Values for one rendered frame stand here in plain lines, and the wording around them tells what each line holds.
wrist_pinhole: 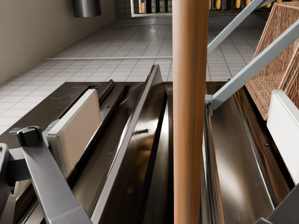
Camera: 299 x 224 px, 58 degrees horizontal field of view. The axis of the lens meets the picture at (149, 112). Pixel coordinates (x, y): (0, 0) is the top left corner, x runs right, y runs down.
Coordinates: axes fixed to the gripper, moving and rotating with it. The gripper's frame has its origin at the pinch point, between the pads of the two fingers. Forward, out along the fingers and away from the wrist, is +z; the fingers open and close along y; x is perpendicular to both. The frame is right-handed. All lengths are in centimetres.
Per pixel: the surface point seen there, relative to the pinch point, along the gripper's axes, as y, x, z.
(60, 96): -81, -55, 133
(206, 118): 4.2, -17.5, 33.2
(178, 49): -0.3, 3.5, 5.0
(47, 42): -140, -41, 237
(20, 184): -59, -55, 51
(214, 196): 4.1, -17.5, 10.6
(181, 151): 0.0, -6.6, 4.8
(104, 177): -23, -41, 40
